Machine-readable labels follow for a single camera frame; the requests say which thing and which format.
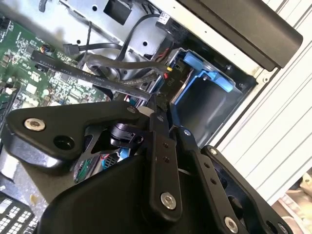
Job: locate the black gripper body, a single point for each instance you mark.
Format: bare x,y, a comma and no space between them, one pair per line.
102,207

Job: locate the hard disk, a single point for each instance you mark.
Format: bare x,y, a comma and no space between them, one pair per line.
192,75

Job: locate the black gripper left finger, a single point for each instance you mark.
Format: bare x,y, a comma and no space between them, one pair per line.
73,117

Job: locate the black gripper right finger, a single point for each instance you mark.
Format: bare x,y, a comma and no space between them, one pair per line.
207,170

